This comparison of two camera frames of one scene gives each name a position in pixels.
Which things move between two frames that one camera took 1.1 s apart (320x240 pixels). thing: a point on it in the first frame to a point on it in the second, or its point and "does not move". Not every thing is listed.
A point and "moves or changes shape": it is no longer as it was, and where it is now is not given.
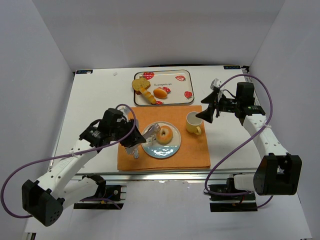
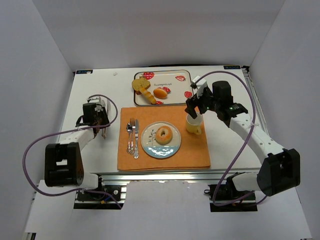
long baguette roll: (147, 95) does not move
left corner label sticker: (85, 71) does not move
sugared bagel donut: (165, 136) does not move
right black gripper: (215, 105) to (196, 102)
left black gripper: (132, 133) to (100, 120)
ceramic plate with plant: (154, 148) does not move
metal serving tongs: (148, 135) moves or changes shape
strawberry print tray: (178, 83) does not move
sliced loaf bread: (141, 82) does not move
